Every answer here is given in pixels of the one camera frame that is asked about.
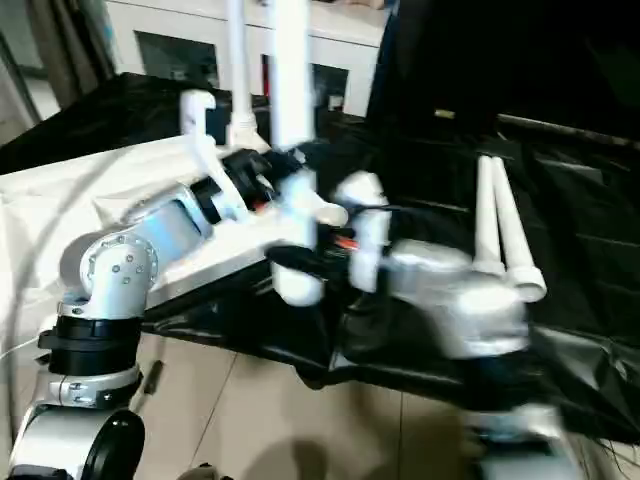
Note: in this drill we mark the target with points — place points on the white plastic table leg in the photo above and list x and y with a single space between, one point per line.
292 90
240 70
515 230
486 210

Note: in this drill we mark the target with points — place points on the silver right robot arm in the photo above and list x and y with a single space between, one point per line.
470 300

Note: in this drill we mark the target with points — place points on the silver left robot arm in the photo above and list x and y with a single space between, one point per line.
120 270

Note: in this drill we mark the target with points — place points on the white cabinet with glass doors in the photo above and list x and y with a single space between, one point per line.
190 30

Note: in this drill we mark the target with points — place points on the black box with tan label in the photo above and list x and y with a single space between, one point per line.
440 55

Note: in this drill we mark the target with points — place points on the grey curtain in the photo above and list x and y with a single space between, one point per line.
50 45

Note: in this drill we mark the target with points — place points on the black mat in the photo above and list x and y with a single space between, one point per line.
570 250

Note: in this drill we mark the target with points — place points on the dark metal rail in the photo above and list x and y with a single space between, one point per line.
570 128

